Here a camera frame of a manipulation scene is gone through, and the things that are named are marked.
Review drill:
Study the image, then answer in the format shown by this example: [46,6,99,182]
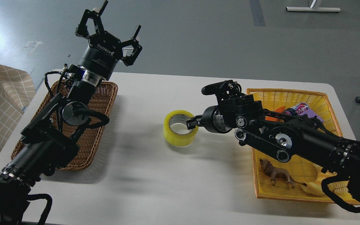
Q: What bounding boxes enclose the small printed can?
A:
[283,102,311,116]

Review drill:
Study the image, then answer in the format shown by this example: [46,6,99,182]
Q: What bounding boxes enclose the yellow tape roll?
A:
[163,110,198,147]

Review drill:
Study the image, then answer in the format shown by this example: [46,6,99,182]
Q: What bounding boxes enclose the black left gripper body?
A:
[78,31,123,81]

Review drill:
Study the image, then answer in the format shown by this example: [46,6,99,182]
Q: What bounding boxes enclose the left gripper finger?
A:
[75,0,109,38]
[119,25,143,67]

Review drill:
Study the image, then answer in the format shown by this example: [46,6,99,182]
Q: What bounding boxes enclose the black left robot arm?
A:
[0,0,142,225]

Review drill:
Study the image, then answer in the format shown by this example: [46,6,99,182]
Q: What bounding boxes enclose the purple foam block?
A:
[303,111,324,123]

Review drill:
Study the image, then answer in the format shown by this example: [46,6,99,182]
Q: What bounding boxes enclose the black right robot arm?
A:
[186,80,360,213]

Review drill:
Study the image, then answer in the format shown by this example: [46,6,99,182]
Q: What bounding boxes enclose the yellow plastic basket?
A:
[246,88,343,203]

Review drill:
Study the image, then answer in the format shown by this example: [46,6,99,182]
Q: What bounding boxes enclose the orange toy carrot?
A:
[265,106,285,122]

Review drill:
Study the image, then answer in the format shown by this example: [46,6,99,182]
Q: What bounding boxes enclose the white table leg base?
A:
[285,0,342,13]

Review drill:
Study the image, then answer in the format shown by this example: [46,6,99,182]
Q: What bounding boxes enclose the brown toy lion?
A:
[259,158,307,188]

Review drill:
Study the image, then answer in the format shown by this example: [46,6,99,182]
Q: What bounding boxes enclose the yellow toy croissant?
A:
[301,164,335,196]

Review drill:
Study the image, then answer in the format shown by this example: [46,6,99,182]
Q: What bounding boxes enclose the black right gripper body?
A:
[201,106,232,134]

